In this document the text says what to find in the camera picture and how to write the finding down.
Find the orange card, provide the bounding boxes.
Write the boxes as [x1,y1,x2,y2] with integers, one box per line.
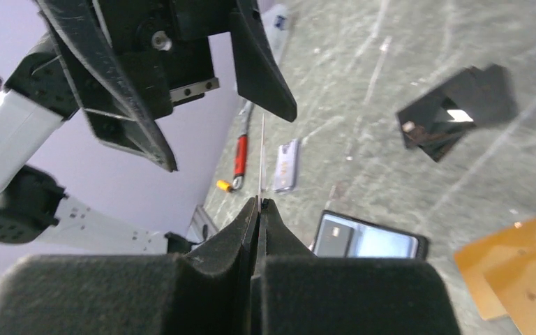
[454,217,536,334]

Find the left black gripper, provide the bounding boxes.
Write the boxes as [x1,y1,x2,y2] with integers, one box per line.
[37,0,297,172]

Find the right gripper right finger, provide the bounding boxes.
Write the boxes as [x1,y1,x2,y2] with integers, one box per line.
[251,199,461,334]

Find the black leather card holder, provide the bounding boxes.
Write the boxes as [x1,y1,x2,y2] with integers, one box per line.
[311,210,429,260]

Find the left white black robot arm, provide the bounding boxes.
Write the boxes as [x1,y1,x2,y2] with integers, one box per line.
[0,1,297,254]

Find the black card sleeve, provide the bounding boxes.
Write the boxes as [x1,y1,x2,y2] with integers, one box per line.
[396,64,519,162]

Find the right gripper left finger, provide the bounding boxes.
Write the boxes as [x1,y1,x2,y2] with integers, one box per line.
[0,198,260,334]

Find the black credit card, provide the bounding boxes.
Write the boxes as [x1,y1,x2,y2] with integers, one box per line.
[314,218,355,258]

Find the silver credit card stack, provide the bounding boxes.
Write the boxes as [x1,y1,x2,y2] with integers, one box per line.
[272,138,301,193]

